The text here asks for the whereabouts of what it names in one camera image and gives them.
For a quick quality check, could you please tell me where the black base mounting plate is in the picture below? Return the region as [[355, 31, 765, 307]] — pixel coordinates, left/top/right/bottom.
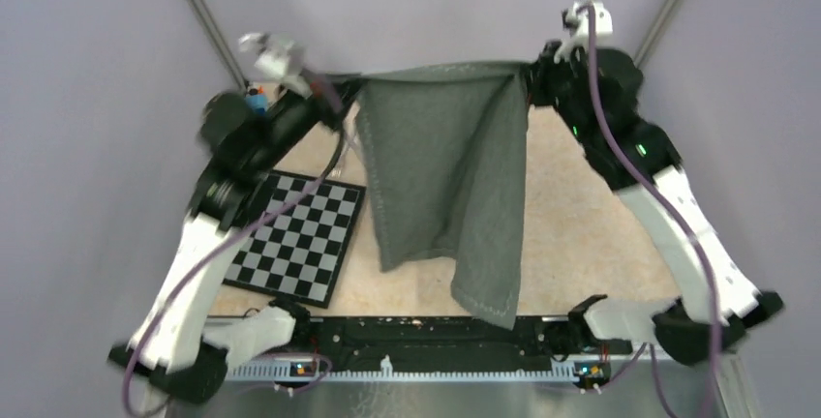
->
[[256, 313, 633, 376]]

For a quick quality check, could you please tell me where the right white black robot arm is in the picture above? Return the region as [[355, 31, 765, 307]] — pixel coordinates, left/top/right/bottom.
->
[[528, 41, 784, 366]]

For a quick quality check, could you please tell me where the colourful toy brick block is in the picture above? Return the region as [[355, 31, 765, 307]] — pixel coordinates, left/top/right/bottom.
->
[[245, 85, 269, 114]]

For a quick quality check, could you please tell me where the grey cloth napkin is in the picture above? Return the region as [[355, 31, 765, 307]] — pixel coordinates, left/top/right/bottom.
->
[[355, 61, 529, 329]]

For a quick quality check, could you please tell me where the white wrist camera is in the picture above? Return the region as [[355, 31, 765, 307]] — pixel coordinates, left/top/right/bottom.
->
[[238, 32, 313, 99], [553, 1, 614, 63]]

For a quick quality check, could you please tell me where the grey slotted cable duct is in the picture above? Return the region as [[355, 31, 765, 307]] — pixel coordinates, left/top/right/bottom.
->
[[226, 357, 578, 383]]

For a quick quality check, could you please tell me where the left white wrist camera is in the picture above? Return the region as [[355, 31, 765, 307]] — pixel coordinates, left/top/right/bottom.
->
[[238, 32, 313, 99]]

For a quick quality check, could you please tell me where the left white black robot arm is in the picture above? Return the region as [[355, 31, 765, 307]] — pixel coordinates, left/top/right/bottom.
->
[[107, 76, 363, 405]]

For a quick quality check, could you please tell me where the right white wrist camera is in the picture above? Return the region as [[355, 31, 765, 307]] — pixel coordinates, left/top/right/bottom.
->
[[553, 1, 614, 63]]

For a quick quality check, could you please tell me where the black white checkerboard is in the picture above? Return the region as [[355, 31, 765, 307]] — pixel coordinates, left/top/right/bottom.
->
[[224, 180, 366, 309]]

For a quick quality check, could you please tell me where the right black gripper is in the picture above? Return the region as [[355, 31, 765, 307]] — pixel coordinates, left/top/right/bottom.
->
[[522, 40, 594, 145]]

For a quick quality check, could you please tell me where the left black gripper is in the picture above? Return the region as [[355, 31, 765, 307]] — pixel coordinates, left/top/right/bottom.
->
[[252, 61, 368, 169]]

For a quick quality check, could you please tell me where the silver fork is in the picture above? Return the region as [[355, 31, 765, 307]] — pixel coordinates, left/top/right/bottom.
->
[[329, 140, 357, 179]]

